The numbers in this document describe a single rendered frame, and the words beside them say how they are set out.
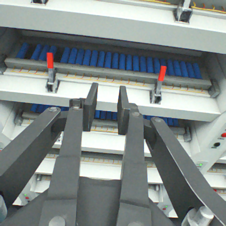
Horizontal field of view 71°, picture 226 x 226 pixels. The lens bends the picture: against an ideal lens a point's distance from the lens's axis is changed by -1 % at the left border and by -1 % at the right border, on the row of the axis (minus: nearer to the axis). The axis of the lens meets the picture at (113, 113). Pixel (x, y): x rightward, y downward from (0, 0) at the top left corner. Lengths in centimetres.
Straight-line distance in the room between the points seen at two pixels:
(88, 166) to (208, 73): 55
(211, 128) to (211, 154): 13
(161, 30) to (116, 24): 9
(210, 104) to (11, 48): 59
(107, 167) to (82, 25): 54
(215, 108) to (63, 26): 42
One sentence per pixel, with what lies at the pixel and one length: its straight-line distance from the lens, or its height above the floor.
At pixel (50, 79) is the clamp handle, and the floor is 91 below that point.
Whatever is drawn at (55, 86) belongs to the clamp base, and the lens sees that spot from 43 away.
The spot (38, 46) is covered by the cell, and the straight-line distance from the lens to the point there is 54.
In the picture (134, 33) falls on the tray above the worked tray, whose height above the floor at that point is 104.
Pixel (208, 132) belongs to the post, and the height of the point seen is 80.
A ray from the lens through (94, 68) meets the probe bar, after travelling 45.
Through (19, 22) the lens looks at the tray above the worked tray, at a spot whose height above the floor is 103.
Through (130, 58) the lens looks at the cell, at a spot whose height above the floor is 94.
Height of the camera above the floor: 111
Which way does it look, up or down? 39 degrees down
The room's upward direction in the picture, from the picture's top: 8 degrees clockwise
